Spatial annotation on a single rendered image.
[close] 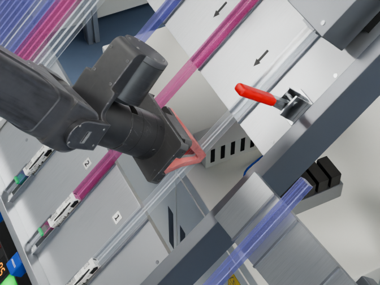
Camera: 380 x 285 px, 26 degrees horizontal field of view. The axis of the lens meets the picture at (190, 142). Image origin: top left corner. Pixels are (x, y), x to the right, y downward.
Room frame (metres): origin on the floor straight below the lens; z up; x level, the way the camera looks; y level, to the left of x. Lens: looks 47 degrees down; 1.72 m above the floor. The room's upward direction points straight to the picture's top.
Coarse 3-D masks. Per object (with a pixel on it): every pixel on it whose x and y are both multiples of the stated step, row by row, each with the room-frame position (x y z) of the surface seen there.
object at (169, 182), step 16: (304, 32) 0.77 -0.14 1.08; (288, 48) 0.77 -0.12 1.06; (272, 64) 0.76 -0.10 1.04; (256, 80) 0.75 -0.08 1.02; (272, 80) 0.75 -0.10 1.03; (240, 96) 0.74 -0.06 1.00; (240, 112) 0.73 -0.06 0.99; (224, 128) 0.72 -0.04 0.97; (208, 144) 0.71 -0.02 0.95; (176, 176) 0.69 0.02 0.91; (160, 192) 0.68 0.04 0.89; (144, 208) 0.67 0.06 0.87; (128, 224) 0.66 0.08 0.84; (112, 240) 0.65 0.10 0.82; (96, 256) 0.64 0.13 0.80
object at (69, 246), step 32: (0, 160) 0.88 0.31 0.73; (64, 160) 0.81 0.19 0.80; (96, 160) 0.78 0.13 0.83; (32, 192) 0.79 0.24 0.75; (64, 192) 0.76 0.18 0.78; (96, 192) 0.74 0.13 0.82; (128, 192) 0.71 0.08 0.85; (32, 224) 0.75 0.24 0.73; (64, 224) 0.72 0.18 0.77; (96, 224) 0.69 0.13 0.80; (64, 256) 0.67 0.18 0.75; (128, 256) 0.63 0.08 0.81; (160, 256) 0.61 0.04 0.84
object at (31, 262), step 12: (0, 180) 0.84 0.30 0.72; (0, 192) 0.81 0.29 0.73; (0, 204) 0.78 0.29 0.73; (12, 204) 0.79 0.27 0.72; (12, 216) 0.76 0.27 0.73; (12, 228) 0.74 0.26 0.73; (24, 228) 0.75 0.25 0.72; (24, 240) 0.72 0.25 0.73; (24, 252) 0.69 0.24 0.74; (24, 264) 0.68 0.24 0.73; (36, 264) 0.68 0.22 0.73; (36, 276) 0.65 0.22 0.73
